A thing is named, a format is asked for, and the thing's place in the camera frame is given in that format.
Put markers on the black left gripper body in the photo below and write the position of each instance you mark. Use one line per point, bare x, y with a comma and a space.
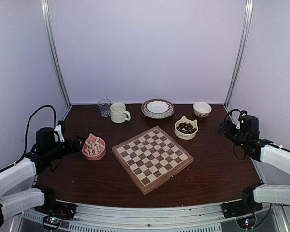
69, 149

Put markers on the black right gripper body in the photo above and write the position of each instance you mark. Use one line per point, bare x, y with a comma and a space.
229, 135

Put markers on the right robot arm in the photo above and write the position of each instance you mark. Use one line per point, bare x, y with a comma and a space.
271, 160

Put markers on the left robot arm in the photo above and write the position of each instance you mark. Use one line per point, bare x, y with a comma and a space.
50, 145

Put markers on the white chess pieces pile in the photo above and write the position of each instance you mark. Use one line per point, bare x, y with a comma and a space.
93, 148

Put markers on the dark chess pieces pile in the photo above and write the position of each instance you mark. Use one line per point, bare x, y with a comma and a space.
186, 128

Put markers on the wooden chess board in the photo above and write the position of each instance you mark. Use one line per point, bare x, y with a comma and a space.
151, 158

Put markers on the pink cat-ear bowl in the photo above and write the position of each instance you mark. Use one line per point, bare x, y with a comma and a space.
98, 156

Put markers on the small white floral bowl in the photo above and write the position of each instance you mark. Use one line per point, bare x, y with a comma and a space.
201, 109

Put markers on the cream cat-ear bowl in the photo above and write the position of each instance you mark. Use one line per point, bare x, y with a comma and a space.
186, 136

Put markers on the clear drinking glass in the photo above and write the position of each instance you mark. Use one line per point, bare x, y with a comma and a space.
104, 107

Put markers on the cream ribbed mug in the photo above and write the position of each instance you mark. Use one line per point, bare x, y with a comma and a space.
119, 114

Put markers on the patterned ceramic plate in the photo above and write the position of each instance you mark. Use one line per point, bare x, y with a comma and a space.
164, 115

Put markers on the white scalloped bowl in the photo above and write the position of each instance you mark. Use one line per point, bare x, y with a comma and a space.
157, 107

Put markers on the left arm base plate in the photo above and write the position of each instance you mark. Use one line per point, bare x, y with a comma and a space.
60, 210

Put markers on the aluminium front rail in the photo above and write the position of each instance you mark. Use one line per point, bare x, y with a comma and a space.
200, 218

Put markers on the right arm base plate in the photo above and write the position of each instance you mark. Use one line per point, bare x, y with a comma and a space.
239, 208

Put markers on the right aluminium frame post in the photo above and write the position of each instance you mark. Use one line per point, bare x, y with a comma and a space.
241, 49

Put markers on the aluminium frame post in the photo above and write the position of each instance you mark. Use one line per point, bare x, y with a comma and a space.
54, 55
241, 49

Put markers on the left aluminium frame post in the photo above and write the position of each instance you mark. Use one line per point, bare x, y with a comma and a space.
54, 55

